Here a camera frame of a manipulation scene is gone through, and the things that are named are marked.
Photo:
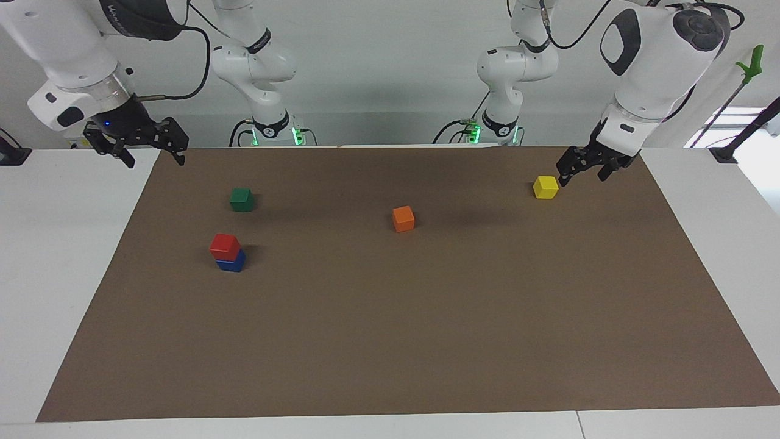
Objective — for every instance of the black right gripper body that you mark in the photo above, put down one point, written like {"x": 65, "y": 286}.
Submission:
{"x": 125, "y": 121}

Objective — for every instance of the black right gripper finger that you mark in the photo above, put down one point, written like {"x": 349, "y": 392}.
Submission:
{"x": 102, "y": 141}
{"x": 172, "y": 137}

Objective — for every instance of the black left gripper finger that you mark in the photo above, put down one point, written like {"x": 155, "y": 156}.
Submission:
{"x": 615, "y": 167}
{"x": 573, "y": 160}

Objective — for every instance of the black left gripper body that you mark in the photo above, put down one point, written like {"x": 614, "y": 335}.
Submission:
{"x": 606, "y": 153}

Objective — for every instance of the red wooden block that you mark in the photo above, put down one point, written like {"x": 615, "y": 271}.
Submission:
{"x": 224, "y": 246}

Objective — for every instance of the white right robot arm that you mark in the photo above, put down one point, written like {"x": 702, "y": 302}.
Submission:
{"x": 67, "y": 42}

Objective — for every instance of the yellow wooden block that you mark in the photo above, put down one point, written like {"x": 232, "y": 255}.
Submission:
{"x": 546, "y": 188}

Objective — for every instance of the green wooden block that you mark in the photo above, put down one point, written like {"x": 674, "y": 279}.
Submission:
{"x": 242, "y": 200}

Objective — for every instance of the blue wooden block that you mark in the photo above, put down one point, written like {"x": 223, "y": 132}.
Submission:
{"x": 234, "y": 264}

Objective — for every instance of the orange wooden block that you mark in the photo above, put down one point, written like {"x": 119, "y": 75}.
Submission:
{"x": 403, "y": 219}

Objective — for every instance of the black table clamp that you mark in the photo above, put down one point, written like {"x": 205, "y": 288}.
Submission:
{"x": 12, "y": 157}

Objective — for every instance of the thin metal rod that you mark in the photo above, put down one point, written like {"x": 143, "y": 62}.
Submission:
{"x": 719, "y": 113}

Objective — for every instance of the green plastic clip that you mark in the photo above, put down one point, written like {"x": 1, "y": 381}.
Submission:
{"x": 752, "y": 64}

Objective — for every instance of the brown table mat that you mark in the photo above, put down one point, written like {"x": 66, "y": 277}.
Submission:
{"x": 390, "y": 317}

